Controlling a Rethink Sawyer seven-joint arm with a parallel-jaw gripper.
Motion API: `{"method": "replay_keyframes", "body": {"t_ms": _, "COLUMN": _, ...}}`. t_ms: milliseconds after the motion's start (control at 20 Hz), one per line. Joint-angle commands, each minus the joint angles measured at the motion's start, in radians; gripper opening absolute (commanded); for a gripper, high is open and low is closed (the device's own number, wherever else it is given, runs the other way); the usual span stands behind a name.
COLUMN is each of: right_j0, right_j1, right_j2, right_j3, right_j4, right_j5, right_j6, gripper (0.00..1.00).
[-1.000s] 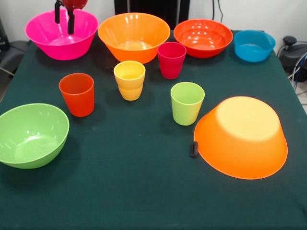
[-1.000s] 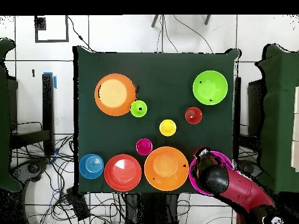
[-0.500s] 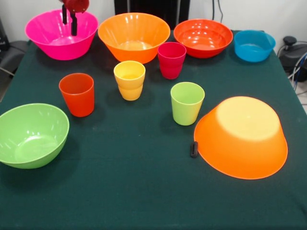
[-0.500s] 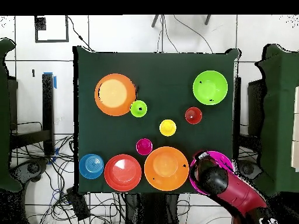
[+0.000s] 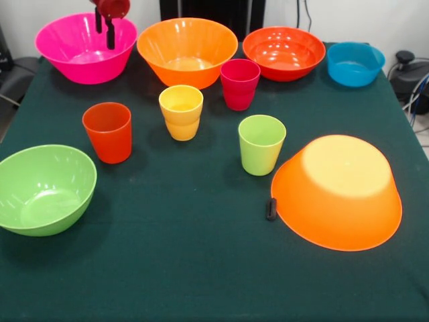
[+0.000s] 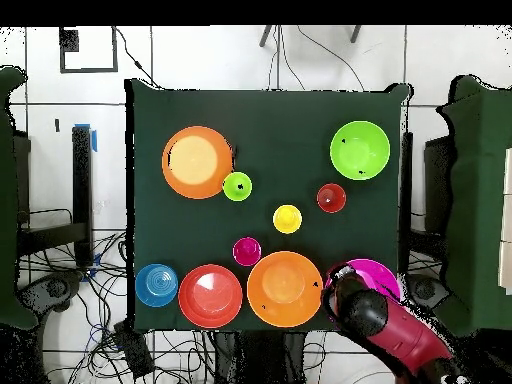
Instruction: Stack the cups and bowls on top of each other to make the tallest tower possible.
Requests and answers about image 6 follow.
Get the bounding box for red plastic cup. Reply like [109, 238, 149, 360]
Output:
[316, 182, 348, 214]

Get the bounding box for orange plastic bowl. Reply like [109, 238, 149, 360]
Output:
[161, 125, 234, 200]
[246, 250, 324, 328]

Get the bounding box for green plastic bowl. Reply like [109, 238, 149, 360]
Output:
[329, 120, 391, 181]

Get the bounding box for pink plastic bowl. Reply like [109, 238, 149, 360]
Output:
[324, 258, 402, 333]

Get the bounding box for green plastic cup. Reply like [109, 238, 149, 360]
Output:
[222, 170, 253, 202]

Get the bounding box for yellow plastic cup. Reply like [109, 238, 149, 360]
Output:
[272, 204, 304, 235]

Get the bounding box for crimson plastic cup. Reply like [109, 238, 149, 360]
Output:
[232, 236, 263, 268]

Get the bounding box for dark green tablecloth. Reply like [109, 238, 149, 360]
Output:
[124, 78, 413, 335]

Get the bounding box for red plastic bowl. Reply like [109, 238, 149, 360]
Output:
[177, 263, 244, 330]

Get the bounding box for blue plastic bowl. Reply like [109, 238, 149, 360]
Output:
[134, 262, 180, 308]

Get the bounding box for black bench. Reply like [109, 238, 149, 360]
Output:
[17, 125, 94, 267]

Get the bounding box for black power strip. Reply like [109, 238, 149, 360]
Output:
[113, 321, 155, 379]

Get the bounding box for green table with white boxes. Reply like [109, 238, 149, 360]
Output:
[437, 75, 512, 337]

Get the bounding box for green cloth covered table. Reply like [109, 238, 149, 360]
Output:
[0, 65, 39, 329]

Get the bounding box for white boxes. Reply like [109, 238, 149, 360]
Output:
[497, 147, 512, 297]

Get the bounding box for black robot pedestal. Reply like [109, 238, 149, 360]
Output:
[213, 331, 307, 384]

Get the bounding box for tangled floor cable bundle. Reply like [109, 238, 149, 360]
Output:
[19, 229, 217, 384]

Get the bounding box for black floor cable with plug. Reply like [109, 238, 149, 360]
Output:
[114, 26, 161, 90]

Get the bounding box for black square floor frame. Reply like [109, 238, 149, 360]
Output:
[58, 26, 119, 74]

